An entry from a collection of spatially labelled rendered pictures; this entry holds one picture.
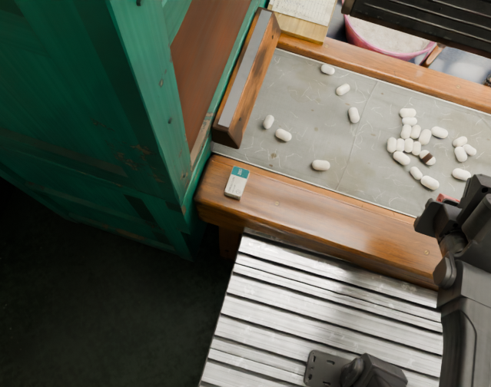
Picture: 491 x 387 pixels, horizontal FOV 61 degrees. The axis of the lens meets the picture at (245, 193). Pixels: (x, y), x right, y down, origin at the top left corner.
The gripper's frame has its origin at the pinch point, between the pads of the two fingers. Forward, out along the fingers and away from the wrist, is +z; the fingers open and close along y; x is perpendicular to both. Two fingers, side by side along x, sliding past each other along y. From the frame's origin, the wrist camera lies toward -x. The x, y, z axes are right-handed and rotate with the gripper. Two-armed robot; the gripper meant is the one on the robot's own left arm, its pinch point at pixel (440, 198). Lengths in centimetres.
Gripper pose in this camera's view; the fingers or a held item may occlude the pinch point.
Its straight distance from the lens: 85.8
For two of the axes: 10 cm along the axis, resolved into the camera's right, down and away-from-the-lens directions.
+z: 2.0, -4.9, 8.5
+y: -9.5, -3.1, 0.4
